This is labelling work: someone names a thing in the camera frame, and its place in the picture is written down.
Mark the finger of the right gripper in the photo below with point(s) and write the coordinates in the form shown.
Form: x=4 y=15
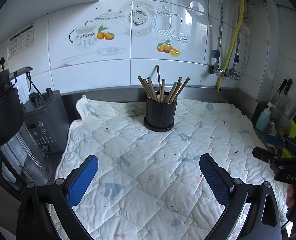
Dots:
x=265 y=155
x=275 y=141

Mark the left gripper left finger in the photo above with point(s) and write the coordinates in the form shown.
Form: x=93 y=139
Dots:
x=67 y=193

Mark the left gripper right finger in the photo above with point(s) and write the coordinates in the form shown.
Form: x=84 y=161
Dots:
x=228 y=193

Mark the kitchen cleaver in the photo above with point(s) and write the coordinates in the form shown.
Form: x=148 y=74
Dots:
x=276 y=96

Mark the kitchen knife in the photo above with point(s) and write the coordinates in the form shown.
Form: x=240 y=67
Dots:
x=285 y=100

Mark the right hand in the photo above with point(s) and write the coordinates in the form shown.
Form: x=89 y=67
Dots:
x=290 y=196

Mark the teal soap pump bottle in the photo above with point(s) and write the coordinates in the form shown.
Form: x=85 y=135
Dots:
x=264 y=118

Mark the glass blender jug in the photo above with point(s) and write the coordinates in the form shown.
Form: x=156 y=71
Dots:
x=22 y=155

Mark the metal water valve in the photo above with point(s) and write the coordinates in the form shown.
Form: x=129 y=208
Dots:
x=232 y=74

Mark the white quilted cloth mat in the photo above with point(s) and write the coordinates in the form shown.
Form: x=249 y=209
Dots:
x=149 y=184

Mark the dark grey blender base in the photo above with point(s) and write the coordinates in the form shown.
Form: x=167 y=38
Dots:
x=47 y=120

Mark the black ribbed utensil holder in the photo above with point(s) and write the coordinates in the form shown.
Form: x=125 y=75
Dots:
x=159 y=117

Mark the white instruction sticker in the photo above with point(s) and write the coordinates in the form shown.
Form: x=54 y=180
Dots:
x=21 y=41

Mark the red handle water valve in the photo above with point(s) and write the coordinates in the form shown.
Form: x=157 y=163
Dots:
x=214 y=69

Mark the wall power socket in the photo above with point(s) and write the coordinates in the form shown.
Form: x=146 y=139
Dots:
x=4 y=57

